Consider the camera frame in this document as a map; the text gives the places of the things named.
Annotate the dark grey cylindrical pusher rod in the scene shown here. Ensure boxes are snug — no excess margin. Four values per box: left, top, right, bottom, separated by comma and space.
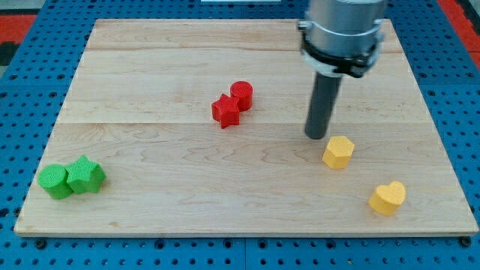
304, 73, 342, 140

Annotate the black clamp ring flange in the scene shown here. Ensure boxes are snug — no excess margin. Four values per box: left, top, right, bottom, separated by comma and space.
301, 35, 380, 78

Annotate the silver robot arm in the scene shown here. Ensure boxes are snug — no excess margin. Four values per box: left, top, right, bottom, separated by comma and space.
298, 0, 387, 140

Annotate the yellow hexagon block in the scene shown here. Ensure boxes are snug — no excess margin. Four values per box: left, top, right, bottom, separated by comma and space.
322, 136, 355, 170

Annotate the red star block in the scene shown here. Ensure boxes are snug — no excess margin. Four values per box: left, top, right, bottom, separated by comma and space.
211, 94, 240, 129

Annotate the green star block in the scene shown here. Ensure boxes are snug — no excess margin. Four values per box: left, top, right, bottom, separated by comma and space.
65, 155, 107, 194

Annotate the red cylinder block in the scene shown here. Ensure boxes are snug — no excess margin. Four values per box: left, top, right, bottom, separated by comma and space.
230, 81, 254, 112

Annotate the yellow heart block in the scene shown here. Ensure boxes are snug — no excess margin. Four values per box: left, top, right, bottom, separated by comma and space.
367, 181, 407, 216

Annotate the light wooden board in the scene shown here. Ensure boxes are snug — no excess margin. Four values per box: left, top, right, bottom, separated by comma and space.
14, 19, 479, 238

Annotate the green cylinder block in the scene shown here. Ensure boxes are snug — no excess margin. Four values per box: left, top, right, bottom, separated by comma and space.
37, 164, 73, 200

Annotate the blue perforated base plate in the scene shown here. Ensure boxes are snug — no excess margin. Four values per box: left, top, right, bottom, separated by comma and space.
1, 0, 479, 269

